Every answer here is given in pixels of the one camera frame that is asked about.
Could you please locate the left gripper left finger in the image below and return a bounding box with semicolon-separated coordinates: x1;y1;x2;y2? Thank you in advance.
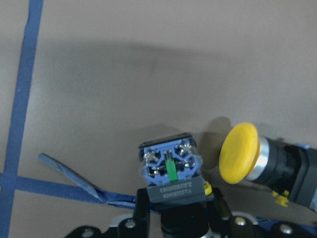
133;188;150;221

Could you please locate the green button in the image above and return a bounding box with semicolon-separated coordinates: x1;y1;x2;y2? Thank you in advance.
138;133;213;212

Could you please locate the yellow button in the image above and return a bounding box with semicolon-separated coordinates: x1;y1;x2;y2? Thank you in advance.
219;122;317;211

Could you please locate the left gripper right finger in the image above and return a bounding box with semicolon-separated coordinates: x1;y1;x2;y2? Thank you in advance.
209;187;232;221

